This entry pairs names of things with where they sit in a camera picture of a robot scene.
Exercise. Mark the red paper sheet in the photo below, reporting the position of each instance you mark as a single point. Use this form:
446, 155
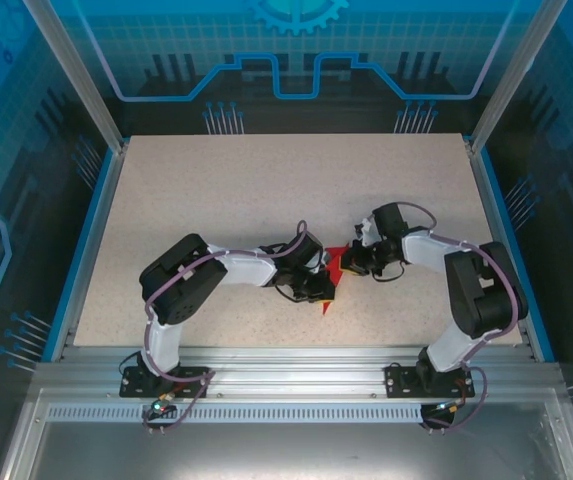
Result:
336, 270

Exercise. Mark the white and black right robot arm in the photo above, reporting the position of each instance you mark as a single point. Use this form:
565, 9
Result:
481, 295

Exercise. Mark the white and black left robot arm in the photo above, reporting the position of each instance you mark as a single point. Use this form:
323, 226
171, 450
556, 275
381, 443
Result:
186, 280

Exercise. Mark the steel sheet panel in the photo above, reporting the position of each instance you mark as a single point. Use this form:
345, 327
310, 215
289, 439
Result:
291, 450

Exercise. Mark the wide aluminium crossbeam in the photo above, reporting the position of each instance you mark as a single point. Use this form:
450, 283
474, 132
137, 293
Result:
296, 372

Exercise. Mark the small circuit board with LED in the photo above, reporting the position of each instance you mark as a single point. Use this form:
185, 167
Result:
158, 407
448, 407

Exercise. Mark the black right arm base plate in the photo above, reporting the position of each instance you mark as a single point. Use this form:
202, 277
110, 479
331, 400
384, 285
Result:
397, 382

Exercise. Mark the aluminium side rail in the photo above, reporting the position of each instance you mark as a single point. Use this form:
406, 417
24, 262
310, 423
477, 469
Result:
101, 220
494, 220

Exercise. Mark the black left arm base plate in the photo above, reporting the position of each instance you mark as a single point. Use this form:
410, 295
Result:
128, 385

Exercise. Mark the aluminium frame post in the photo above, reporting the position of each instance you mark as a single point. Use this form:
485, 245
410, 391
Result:
510, 82
86, 85

